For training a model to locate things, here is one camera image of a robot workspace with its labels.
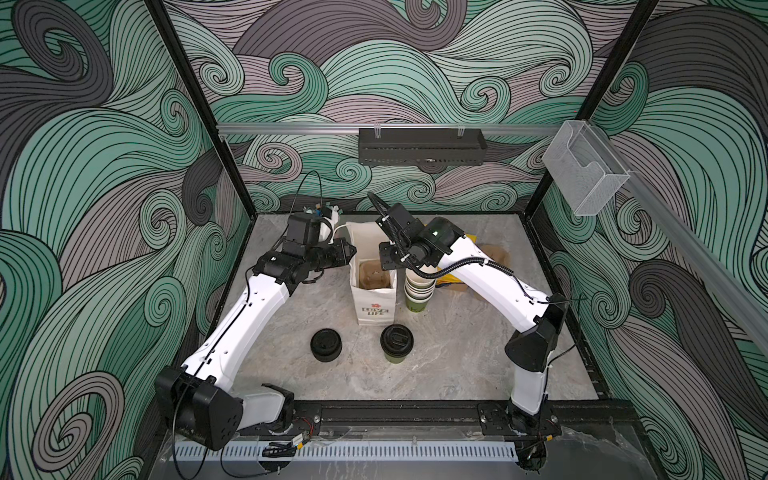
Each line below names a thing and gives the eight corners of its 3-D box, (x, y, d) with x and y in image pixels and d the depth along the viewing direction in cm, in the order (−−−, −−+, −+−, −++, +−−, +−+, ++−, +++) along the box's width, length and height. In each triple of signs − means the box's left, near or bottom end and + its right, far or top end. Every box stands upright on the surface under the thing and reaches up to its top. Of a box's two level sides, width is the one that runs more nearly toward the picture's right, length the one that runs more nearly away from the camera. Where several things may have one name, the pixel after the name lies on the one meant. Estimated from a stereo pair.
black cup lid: (376, 359, 84) (376, 343, 76) (388, 335, 89) (389, 318, 80) (401, 372, 82) (404, 358, 73) (412, 347, 87) (416, 331, 78)
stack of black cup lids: (310, 362, 85) (307, 357, 81) (314, 334, 90) (312, 328, 87) (341, 362, 85) (339, 357, 81) (343, 334, 90) (342, 328, 87)
